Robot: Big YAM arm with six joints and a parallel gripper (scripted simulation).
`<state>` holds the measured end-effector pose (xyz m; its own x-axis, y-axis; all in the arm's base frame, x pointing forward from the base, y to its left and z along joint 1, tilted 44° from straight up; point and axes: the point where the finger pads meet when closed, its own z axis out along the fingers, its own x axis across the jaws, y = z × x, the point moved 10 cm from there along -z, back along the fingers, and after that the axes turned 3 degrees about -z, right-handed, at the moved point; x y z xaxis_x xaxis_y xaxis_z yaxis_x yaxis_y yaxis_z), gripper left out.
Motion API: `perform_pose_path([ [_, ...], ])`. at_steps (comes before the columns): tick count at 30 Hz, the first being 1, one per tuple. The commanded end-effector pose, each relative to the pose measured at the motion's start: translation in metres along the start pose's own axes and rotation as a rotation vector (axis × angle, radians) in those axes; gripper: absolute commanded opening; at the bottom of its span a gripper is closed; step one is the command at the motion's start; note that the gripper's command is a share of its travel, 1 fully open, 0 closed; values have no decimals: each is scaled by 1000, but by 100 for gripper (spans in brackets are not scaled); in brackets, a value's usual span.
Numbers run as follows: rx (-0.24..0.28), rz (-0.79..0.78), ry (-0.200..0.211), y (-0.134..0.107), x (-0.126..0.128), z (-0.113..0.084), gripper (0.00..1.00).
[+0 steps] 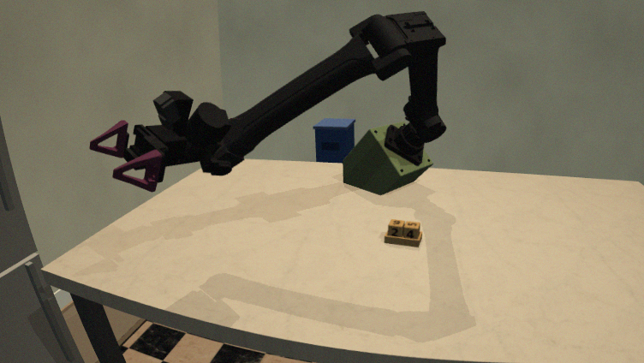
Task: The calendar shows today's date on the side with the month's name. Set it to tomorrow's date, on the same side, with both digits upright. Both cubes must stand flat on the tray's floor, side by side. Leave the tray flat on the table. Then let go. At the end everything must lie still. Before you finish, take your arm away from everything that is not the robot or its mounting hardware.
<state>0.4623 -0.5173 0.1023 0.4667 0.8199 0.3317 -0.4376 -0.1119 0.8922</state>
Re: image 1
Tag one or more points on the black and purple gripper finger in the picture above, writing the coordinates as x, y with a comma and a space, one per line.
152, 160
118, 150

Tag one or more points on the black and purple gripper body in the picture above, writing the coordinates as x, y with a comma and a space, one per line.
148, 143

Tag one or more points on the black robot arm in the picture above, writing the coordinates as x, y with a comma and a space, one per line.
394, 38

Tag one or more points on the tan number cube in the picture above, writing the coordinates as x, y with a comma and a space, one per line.
411, 230
395, 228

